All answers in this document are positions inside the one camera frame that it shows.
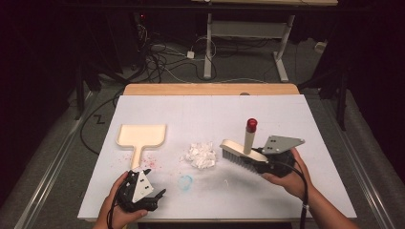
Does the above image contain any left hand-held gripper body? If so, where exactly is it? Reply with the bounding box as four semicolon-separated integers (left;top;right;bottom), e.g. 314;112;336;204
116;170;159;213

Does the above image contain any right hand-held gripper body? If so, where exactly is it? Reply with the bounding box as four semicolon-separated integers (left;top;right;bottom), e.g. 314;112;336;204
260;135;306;178

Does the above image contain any cream brush with red cap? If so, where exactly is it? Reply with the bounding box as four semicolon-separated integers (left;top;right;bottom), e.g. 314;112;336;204
219;117;270;175

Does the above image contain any cream plastic dustpan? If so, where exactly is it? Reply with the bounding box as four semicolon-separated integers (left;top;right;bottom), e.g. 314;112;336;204
115;123;167;170

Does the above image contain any pile of white paper scraps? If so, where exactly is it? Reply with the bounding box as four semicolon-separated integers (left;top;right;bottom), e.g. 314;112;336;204
180;141;218;171

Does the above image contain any person's left hand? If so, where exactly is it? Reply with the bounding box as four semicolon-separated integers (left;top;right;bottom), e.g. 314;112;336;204
95;171;149;229

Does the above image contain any person's right hand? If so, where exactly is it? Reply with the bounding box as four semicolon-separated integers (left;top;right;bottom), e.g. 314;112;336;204
261;147;315;202

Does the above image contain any white foam board mat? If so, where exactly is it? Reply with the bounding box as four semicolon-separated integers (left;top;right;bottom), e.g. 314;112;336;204
76;94;357;222

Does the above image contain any wooden table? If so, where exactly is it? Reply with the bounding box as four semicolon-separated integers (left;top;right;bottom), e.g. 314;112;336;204
122;83;301;96

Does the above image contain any black metal stand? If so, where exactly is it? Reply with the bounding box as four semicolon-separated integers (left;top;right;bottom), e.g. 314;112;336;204
74;61;86;121

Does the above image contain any left hand-held gripper black cable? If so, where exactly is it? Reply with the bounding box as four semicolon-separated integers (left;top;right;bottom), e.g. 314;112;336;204
106;195;123;229

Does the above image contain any hand-held gripper black cable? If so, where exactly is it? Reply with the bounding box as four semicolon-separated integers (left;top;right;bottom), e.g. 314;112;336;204
106;195;123;229
269;159;310;229

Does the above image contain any right hand-held gripper black cable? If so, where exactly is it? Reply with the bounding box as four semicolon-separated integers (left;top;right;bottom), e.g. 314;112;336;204
269;159;310;229

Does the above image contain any long black floor cable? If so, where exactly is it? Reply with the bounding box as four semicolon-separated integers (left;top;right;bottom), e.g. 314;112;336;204
79;90;126;156

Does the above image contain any silver floor rail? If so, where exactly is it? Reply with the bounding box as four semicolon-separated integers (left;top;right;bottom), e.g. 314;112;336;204
13;91;95;229
314;94;397;229

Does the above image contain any white floor cable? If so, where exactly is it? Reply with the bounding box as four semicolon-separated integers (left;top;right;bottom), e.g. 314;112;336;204
160;65;268;85

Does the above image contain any tangle of black floor cables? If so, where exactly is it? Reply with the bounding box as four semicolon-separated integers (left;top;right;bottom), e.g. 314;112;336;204
132;18;219;84

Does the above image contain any white metal desk frame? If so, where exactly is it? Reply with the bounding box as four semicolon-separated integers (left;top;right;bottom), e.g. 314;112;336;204
190;0;339;83

